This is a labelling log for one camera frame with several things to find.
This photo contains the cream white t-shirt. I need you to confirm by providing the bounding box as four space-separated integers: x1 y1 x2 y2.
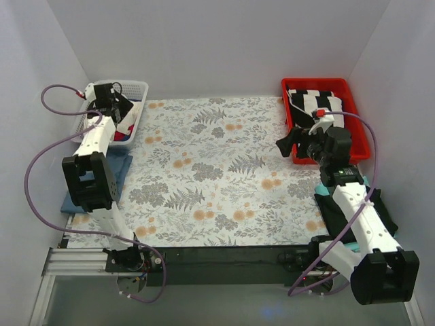
116 102 142 134

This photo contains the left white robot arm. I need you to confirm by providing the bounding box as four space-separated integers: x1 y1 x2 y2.
62 82 145 271

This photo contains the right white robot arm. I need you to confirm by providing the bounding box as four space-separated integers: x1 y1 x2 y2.
276 126 419 305

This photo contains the white plastic laundry basket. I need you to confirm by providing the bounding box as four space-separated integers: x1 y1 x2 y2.
85 79 149 149

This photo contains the red crumpled t-shirt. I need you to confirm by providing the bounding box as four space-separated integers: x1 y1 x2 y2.
114 131 131 142

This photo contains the red plastic bin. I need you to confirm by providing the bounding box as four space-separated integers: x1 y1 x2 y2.
281 77 371 164

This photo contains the teal folded t-shirt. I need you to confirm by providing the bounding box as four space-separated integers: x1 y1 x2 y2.
314 183 359 252

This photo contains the black white striped shirt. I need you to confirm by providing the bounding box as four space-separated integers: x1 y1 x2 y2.
287 89 343 128

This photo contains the blue folded t-shirt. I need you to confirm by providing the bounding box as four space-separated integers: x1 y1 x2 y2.
60 148 133 214

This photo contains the black folded t-shirt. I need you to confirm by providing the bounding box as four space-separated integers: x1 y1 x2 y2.
314 189 398 237

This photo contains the floral table mat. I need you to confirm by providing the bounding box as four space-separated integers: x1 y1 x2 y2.
67 96 332 249

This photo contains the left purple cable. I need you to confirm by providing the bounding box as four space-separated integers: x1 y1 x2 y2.
24 84 168 304

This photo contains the purple cable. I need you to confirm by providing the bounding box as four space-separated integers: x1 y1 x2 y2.
288 111 377 297
24 84 168 304

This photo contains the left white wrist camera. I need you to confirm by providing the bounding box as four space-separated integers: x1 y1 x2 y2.
76 83 96 102

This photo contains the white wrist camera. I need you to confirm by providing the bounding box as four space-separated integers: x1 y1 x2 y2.
309 108 345 135
76 83 96 102

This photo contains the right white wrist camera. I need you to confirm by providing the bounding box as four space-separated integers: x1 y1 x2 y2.
309 108 345 135

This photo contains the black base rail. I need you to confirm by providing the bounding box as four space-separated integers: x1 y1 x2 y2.
105 244 317 287

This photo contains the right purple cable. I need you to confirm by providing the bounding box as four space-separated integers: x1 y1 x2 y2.
288 111 377 297

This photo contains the aluminium frame rail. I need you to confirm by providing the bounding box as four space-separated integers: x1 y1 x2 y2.
42 249 107 276

